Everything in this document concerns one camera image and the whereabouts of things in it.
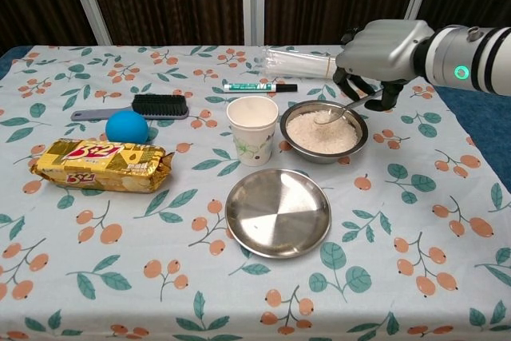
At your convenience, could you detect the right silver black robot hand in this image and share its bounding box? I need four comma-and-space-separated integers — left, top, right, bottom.
333, 19, 435, 113

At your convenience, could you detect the small metal spoon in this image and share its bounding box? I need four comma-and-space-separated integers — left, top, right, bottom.
313, 90, 384, 127

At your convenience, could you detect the white rice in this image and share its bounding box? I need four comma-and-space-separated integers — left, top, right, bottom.
286, 111, 359, 155

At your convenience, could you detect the steel bowl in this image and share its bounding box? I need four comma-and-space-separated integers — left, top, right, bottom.
279, 99, 369, 165

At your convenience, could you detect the white paper cup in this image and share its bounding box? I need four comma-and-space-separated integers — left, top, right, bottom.
226, 97, 279, 168

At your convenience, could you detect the flat steel plate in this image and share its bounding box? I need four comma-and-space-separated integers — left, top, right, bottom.
224, 168, 332, 260

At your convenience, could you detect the green white marker pen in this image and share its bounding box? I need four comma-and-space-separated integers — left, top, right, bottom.
222, 82, 299, 94

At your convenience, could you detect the blue ball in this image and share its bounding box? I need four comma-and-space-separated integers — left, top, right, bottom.
105, 110, 150, 145

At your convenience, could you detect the floral tablecloth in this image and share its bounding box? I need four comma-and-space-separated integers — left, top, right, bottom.
0, 44, 511, 341

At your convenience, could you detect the gold biscuit packet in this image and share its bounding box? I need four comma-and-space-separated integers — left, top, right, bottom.
27, 137, 176, 195

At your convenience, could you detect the black brush grey handle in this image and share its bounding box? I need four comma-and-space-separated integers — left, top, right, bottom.
70, 93, 188, 122

